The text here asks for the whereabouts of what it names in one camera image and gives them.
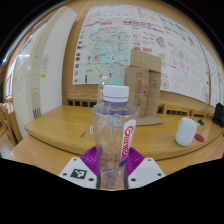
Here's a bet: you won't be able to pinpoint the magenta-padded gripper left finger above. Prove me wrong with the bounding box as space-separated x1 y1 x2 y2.
58 145 100 190

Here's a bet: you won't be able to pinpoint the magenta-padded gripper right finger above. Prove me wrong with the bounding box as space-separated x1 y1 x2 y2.
124 146 167 190

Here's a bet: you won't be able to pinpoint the clear plastic water bottle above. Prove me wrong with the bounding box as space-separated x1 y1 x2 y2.
91 84 139 191

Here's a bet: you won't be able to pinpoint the white ceramic mug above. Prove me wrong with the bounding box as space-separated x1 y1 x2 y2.
175 116 199 148

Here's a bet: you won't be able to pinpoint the flat round red coaster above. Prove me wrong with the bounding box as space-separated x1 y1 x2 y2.
194 133 206 144

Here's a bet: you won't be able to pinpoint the small clear plastic bottle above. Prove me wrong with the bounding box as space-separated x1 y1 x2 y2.
96 75 110 105

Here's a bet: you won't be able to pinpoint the brown cardboard box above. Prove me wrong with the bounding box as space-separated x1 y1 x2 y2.
123 49 165 127

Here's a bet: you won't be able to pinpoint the black bag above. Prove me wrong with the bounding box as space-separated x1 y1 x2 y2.
211 102 224 129

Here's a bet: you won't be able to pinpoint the printed paper wall posters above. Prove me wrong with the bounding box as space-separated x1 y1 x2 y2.
72 3 222 105

